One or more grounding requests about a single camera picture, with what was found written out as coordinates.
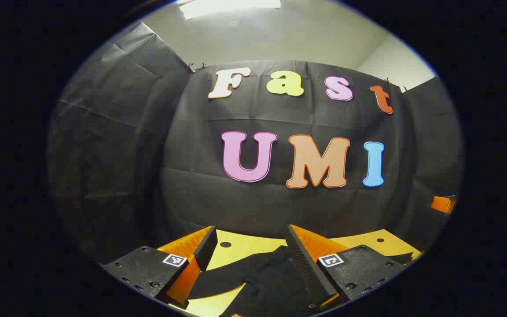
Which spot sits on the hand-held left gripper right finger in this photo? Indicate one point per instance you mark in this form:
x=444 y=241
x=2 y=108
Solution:
x=308 y=268

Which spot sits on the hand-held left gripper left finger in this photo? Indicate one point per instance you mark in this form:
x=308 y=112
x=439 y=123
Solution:
x=206 y=248

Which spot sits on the black collared garment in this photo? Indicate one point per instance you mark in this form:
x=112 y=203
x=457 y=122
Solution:
x=271 y=281

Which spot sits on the ceiling light panel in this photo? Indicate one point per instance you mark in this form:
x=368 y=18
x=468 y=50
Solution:
x=229 y=6

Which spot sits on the black backdrop cloth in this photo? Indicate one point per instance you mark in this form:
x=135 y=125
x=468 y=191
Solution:
x=244 y=207

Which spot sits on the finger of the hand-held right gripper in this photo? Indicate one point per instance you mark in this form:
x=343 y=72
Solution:
x=442 y=205

